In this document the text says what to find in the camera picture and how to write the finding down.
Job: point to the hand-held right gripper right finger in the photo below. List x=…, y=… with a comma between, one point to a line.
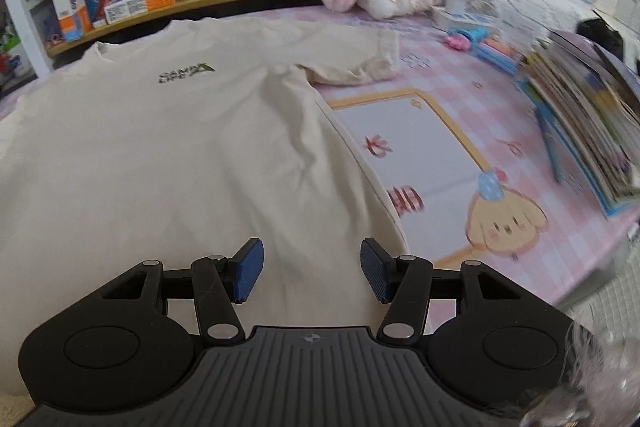
x=375, y=271

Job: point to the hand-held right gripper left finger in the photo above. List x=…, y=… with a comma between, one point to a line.
x=248, y=271

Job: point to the cream t-shirt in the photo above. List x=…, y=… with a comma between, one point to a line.
x=175, y=157

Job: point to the pink checkered desk mat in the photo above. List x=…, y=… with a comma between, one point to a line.
x=450, y=107

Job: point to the blue pen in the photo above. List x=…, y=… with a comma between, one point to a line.
x=550, y=147

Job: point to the white textured cloth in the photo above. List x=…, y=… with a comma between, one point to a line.
x=607, y=302

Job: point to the blurry translucent plastic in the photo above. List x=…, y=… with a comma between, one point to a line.
x=590, y=382

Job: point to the pink blue toy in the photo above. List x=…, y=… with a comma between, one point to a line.
x=465, y=38

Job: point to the pastel stationery stack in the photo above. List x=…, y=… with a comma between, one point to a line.
x=500, y=54

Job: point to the stack of picture books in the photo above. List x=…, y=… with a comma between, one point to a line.
x=575, y=107

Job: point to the orange white box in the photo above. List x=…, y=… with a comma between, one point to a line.
x=140, y=3
x=70, y=7

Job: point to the black device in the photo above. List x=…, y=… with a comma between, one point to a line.
x=600, y=34

